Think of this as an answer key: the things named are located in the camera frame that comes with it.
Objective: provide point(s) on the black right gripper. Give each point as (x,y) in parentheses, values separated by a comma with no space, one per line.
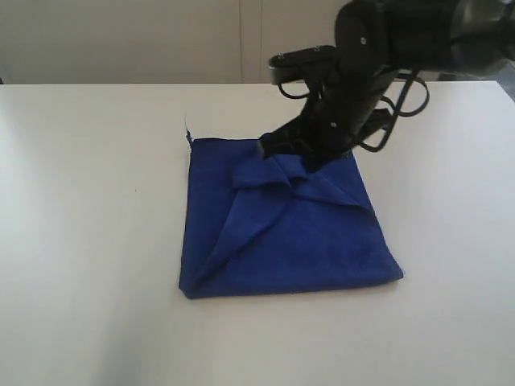
(381,49)

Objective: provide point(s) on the blue microfiber towel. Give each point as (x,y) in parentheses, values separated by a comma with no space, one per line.
(259,226)

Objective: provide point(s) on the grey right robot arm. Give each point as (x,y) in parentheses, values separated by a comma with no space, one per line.
(483,40)

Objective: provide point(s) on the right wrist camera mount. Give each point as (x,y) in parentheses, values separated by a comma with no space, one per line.
(298,65)

